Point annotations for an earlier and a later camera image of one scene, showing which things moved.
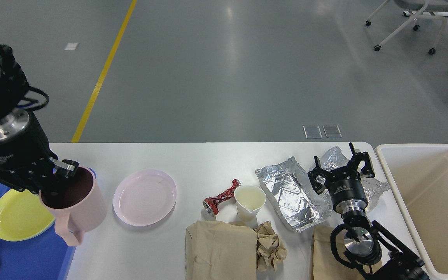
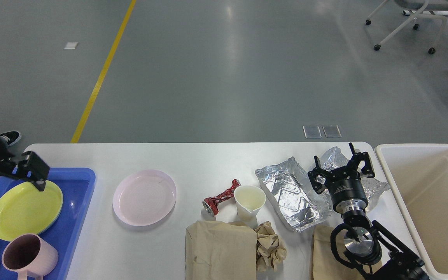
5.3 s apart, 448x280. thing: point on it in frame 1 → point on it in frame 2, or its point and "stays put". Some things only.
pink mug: x=80 y=206 → x=29 y=253
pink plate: x=145 y=197 stays put
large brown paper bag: x=221 y=251 stays put
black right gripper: x=348 y=193 stays put
